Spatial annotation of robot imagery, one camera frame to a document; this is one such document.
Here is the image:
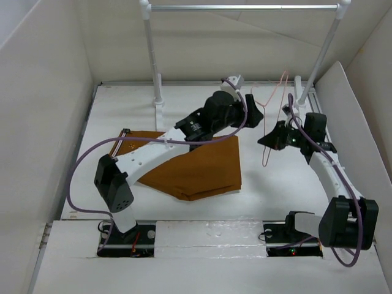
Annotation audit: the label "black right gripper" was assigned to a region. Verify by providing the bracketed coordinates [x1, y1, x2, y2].
[257, 119, 309, 150]

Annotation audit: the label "brown trousers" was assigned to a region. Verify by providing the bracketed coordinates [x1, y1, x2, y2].
[108, 128, 243, 202]

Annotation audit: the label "pink wire hanger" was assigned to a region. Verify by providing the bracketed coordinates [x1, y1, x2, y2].
[251, 69, 290, 172]

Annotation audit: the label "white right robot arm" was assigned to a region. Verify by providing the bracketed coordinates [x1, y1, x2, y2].
[258, 113, 379, 250]

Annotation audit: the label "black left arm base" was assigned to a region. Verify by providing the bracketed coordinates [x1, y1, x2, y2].
[97, 220, 156, 258]

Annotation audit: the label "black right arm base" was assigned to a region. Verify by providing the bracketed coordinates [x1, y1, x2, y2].
[258, 211, 323, 257]

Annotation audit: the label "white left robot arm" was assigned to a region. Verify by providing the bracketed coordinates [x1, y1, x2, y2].
[94, 91, 263, 243]

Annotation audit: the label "white foam board strip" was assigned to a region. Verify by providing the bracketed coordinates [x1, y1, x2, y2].
[154, 220, 266, 259]

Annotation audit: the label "silver white clothes rack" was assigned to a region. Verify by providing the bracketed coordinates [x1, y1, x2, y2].
[138, 0, 352, 132]

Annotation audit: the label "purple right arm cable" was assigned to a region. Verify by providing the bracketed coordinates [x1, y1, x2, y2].
[287, 93, 365, 268]

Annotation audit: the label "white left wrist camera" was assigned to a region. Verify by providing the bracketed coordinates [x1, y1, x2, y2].
[220, 75, 244, 95]

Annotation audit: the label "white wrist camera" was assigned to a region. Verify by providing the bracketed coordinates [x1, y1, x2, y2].
[220, 75, 244, 95]
[281, 104, 295, 127]

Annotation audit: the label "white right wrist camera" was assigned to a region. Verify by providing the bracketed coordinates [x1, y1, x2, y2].
[281, 104, 295, 127]

